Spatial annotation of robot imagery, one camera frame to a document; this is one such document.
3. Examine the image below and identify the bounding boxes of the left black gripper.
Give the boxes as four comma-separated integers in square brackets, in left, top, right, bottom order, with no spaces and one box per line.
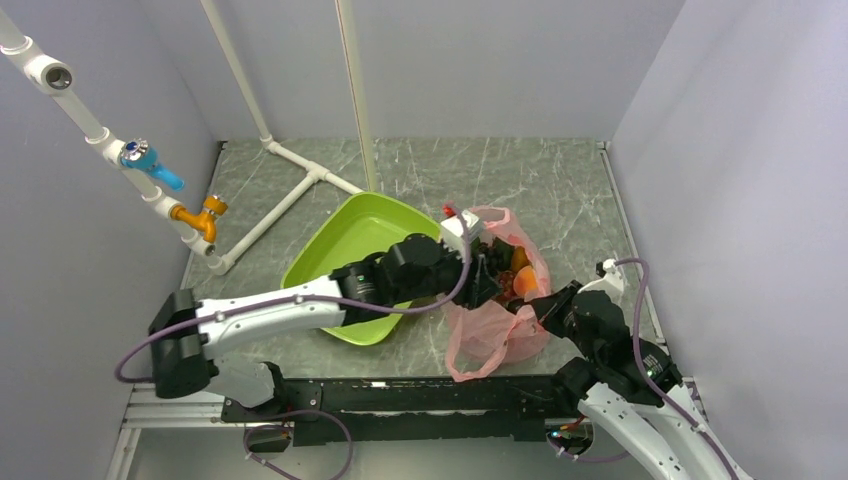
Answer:
[394,238,503,311]

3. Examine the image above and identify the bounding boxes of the pink plastic bag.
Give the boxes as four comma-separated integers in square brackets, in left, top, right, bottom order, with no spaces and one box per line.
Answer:
[443,206,552,382]

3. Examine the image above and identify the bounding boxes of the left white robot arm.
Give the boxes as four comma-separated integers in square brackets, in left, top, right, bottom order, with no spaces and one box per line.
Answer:
[149,234,501,420]

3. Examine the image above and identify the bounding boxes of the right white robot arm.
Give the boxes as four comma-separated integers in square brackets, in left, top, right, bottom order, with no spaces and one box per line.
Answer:
[528,283,749,479]

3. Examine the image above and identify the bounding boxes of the orange fake fruit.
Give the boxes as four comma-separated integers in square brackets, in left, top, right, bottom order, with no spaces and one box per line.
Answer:
[512,265,539,298]
[510,246,531,273]

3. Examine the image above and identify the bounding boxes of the dark fake grapes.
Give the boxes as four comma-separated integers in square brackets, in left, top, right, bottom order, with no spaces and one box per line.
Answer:
[486,238,515,304]

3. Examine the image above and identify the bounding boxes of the green plastic tray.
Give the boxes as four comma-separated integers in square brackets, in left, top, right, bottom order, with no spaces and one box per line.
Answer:
[280,192,444,347]

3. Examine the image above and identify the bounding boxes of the orange faucet tap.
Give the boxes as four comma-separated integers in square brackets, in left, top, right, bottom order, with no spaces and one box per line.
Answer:
[169,195,229,244]

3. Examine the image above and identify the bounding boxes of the beige vertical pole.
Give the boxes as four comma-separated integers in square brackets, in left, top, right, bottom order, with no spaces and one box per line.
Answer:
[334,0,379,191]

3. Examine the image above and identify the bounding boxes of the blue valve tap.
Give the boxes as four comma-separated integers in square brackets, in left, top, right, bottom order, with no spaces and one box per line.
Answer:
[119,139,185,191]

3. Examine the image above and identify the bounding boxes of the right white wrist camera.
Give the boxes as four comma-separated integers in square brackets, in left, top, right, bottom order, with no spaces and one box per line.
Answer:
[594,258,626,296]

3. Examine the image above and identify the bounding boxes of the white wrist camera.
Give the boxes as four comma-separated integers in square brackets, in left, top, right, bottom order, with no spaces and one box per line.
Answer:
[594,258,626,296]
[439,209,486,260]

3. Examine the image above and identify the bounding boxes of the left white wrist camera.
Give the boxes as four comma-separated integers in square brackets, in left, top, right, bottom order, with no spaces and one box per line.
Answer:
[439,209,486,260]

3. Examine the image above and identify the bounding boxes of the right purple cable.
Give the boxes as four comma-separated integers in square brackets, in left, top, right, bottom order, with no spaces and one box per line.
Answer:
[547,256,740,480]

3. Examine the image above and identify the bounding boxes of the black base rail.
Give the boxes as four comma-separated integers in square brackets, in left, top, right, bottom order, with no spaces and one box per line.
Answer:
[221,375,579,446]

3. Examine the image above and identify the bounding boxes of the white PVC pipe frame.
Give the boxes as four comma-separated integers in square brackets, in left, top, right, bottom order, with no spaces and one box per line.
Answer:
[1,1,363,275]

